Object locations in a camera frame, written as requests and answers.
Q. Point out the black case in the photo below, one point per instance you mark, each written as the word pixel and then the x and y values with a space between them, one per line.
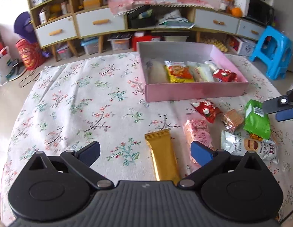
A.
pixel 141 20

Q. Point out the black microwave oven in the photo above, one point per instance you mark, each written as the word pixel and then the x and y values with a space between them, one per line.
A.
pixel 260 10

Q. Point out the blue plastic stool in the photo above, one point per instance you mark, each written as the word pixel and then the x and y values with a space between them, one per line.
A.
pixel 271 52

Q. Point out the green snack packet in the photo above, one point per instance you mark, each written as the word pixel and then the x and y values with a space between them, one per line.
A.
pixel 257 120

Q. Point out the white red shopping bag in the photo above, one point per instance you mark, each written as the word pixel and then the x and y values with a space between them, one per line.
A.
pixel 2 66

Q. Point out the small white carton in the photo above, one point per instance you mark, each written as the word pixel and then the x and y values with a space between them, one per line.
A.
pixel 43 17

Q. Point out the orange cookie packet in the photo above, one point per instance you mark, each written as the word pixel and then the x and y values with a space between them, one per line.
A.
pixel 178 72

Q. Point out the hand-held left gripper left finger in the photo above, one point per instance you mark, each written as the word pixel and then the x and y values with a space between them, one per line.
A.
pixel 88 153

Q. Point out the clear storage bin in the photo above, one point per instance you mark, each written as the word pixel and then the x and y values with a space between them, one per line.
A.
pixel 120 43
pixel 64 52
pixel 174 38

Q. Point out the pile of papers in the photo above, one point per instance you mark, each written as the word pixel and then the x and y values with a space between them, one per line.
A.
pixel 176 21

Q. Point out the cream wafer packet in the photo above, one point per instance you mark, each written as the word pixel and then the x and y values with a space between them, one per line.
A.
pixel 202 72

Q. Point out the pink cardboard box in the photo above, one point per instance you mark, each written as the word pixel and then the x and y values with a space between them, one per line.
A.
pixel 196 91

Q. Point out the wooden cabinet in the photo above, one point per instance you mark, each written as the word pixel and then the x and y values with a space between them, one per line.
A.
pixel 141 26

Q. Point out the red gift bag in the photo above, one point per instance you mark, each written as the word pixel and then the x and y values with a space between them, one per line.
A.
pixel 29 56

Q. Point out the gold snack packet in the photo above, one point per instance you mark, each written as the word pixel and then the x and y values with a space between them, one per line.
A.
pixel 161 153

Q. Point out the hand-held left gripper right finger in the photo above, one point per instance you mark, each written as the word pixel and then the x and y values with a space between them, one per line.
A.
pixel 202 153

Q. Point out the pink snack packet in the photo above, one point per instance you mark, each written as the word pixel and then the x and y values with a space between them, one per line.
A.
pixel 198 132

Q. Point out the yellow egg tray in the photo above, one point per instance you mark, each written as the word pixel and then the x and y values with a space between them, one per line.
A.
pixel 218 45

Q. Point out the white cabinet drawer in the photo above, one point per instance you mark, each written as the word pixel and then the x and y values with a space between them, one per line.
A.
pixel 56 32
pixel 217 22
pixel 100 23
pixel 251 30

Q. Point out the small cardboard box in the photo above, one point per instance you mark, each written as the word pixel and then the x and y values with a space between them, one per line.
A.
pixel 93 2

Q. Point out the clear wafer biscuit packet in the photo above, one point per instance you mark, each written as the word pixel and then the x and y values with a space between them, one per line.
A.
pixel 232 120

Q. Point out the red snack packet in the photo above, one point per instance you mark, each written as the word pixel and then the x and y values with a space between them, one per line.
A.
pixel 224 75
pixel 205 111

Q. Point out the white blue bread packet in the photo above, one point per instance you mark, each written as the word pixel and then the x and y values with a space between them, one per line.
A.
pixel 157 72

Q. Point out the purple object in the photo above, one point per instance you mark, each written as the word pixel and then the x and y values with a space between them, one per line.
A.
pixel 24 26

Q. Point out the pink floral cloth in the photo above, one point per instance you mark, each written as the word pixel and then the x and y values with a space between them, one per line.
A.
pixel 141 1

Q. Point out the silver cookie packet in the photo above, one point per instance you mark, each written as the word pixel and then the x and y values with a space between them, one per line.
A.
pixel 231 140

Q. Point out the blue-lid storage bin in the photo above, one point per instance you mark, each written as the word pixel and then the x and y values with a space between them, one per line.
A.
pixel 89 46

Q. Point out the red box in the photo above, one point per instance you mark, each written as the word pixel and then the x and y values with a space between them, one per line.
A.
pixel 142 41

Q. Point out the small white snack packet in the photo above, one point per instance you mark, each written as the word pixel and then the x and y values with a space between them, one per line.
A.
pixel 211 66

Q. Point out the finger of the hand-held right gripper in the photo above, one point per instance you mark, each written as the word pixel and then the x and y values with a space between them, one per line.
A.
pixel 287 115
pixel 274 105

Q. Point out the white printed carton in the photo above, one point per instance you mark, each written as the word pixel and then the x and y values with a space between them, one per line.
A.
pixel 244 47

